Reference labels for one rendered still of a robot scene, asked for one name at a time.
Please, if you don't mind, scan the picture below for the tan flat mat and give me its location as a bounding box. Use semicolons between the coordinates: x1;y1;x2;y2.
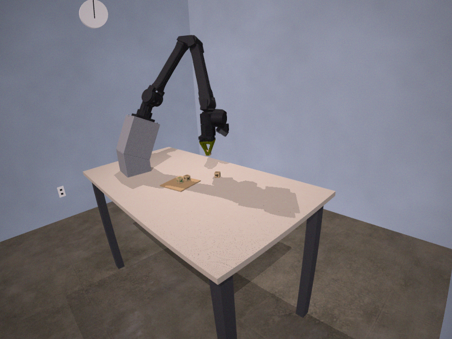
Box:
160;178;201;192

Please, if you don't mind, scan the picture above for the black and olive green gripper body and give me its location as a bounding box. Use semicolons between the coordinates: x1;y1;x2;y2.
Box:
199;124;216;142

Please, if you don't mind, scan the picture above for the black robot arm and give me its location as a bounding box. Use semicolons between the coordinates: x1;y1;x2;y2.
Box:
132;35;229;137

